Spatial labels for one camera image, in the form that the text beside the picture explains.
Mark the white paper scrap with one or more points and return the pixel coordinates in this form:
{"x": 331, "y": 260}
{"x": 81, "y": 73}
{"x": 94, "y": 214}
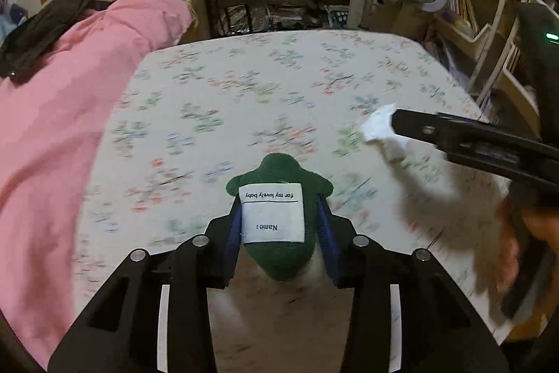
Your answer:
{"x": 379, "y": 127}

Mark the floral tablecloth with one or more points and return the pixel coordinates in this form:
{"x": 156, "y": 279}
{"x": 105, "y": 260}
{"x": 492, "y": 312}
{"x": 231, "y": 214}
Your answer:
{"x": 244, "y": 102}

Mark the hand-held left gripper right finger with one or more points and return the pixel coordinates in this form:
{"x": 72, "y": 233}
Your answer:
{"x": 327, "y": 242}

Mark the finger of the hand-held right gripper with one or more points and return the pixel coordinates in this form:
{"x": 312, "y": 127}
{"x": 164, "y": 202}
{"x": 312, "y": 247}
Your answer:
{"x": 436, "y": 128}
{"x": 502, "y": 167}

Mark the bags under desk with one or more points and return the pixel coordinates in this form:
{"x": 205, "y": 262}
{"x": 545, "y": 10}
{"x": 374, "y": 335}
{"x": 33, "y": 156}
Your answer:
{"x": 284, "y": 10}

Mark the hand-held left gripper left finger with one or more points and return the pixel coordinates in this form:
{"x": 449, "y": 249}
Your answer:
{"x": 233, "y": 242}

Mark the white bookshelf with books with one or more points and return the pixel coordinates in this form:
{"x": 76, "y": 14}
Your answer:
{"x": 480, "y": 19}

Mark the person's right hand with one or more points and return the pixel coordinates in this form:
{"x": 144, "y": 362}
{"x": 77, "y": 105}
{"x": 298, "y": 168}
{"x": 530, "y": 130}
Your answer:
{"x": 546, "y": 237}

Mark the green plush toy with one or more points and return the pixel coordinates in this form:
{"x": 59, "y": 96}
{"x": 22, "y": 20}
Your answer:
{"x": 279, "y": 172}

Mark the pink blanket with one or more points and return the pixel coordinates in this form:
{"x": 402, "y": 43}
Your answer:
{"x": 56, "y": 145}

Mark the black garment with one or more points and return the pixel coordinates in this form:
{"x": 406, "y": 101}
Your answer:
{"x": 39, "y": 32}

